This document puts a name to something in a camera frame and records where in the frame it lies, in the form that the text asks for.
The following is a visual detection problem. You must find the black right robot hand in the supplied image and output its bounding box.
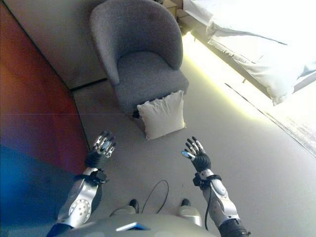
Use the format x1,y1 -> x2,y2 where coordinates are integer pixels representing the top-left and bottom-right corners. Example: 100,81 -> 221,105
181,136 -> 212,171

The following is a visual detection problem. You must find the white fringed cushion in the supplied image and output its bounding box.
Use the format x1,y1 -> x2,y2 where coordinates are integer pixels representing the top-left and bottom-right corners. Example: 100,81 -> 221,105
136,90 -> 187,141

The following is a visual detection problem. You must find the silver right robot leg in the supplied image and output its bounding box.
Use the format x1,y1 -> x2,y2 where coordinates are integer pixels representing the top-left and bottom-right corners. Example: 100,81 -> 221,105
176,198 -> 203,227

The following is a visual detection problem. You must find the silver robot leg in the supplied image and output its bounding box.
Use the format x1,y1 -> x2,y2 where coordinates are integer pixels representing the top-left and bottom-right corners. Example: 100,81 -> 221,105
176,198 -> 203,227
110,198 -> 140,218

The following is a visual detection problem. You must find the silver left robot leg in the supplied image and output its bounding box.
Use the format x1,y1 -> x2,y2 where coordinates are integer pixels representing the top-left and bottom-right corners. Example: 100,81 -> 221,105
110,198 -> 140,218

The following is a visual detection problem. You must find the grey robot torso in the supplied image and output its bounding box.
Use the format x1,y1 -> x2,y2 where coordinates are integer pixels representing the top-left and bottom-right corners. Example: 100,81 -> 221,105
53,213 -> 218,237

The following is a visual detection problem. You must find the light textured rug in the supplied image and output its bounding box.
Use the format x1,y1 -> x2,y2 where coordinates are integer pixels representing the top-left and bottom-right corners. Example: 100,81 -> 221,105
265,111 -> 316,158

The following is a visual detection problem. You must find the grey upholstered armchair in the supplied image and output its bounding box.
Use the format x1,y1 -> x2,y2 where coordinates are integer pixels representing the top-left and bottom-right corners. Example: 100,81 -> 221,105
89,0 -> 190,117

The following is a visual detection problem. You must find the white duvet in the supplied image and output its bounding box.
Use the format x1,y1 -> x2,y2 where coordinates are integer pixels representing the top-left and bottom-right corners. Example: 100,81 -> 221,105
184,0 -> 316,107

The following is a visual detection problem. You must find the light wooden nightstand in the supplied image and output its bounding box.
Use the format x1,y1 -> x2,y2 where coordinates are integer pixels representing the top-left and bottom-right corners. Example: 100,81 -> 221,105
172,0 -> 191,33

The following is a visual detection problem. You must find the brown wooden wardrobe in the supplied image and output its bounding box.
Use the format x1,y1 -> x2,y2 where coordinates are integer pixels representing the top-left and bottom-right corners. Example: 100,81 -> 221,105
0,4 -> 91,223

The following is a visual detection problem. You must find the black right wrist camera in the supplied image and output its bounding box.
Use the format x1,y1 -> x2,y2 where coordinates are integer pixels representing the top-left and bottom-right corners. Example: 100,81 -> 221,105
193,172 -> 206,189

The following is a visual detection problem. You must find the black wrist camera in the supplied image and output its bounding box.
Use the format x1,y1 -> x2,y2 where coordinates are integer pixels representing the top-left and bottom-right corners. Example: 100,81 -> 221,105
193,172 -> 206,189
89,169 -> 110,185

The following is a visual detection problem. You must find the black cable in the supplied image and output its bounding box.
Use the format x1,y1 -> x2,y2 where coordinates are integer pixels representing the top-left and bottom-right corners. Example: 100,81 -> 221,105
141,179 -> 170,214
205,182 -> 216,231

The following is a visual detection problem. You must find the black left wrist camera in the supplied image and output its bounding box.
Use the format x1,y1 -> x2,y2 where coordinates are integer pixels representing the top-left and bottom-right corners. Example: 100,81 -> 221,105
89,169 -> 110,185

